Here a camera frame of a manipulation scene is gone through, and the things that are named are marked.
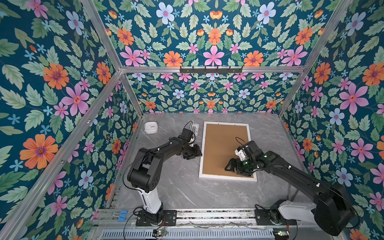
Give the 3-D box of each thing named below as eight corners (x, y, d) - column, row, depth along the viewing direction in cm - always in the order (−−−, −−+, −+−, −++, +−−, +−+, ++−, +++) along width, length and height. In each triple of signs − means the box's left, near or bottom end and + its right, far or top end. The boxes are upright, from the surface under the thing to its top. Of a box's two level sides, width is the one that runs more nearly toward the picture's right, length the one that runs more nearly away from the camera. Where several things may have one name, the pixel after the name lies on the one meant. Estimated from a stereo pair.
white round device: (143, 134, 109) (142, 131, 107) (147, 124, 116) (145, 121, 113) (156, 134, 109) (155, 131, 107) (159, 124, 116) (157, 121, 113)
